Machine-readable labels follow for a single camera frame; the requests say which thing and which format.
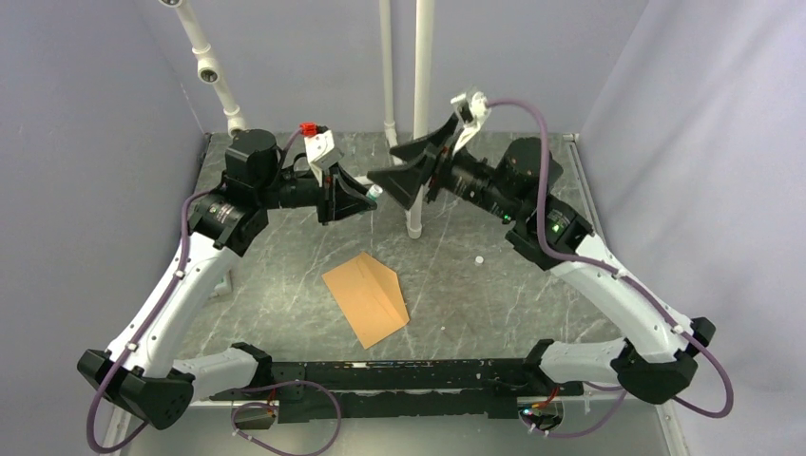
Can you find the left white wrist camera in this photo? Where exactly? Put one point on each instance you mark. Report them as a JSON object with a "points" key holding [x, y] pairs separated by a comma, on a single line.
{"points": [[321, 152]]}

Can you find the brown paper envelope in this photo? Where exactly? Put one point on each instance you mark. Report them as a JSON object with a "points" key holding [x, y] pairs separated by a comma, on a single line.
{"points": [[369, 295]]}

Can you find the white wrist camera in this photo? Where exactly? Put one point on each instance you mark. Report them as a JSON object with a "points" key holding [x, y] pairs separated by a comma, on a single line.
{"points": [[472, 109], [321, 152]]}

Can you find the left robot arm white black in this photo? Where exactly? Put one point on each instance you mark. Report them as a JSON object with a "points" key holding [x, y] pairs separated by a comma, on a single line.
{"points": [[140, 370]]}

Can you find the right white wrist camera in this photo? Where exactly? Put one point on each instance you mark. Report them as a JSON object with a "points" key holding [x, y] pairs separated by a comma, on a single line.
{"points": [[472, 109]]}

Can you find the green white glue stick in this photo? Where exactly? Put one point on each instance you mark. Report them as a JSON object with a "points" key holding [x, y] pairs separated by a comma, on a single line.
{"points": [[374, 192]]}

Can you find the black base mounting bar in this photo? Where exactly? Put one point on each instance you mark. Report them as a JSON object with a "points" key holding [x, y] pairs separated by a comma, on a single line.
{"points": [[495, 388]]}

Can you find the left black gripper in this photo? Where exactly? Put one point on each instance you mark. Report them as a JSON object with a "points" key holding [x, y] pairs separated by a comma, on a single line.
{"points": [[339, 197]]}

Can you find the white PVC pipe frame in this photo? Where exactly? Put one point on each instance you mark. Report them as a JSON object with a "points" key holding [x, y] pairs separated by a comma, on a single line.
{"points": [[358, 66]]}

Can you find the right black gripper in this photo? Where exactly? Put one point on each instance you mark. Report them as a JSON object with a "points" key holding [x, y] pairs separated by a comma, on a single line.
{"points": [[405, 181]]}

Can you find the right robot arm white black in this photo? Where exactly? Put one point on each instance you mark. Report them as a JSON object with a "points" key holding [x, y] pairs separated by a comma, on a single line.
{"points": [[654, 359]]}

